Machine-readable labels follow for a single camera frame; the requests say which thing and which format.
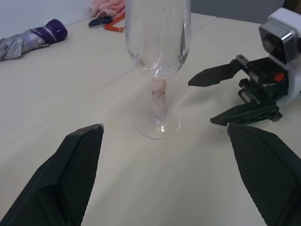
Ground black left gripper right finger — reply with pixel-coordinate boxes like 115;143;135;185
226;122;301;226

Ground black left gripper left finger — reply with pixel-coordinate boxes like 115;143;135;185
0;123;104;226

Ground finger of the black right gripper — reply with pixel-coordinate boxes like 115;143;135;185
188;61;239;89
210;103;283;126

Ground clear wine glass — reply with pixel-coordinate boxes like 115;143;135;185
124;0;192;140

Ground orange hacksaw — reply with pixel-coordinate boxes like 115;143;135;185
104;13;126;33

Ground pink fluffy cloth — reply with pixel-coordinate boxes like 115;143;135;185
88;0;127;18

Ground folded silver purple umbrella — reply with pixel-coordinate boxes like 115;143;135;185
0;18;69;63

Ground black handled scissors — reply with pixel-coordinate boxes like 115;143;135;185
88;14;114;28

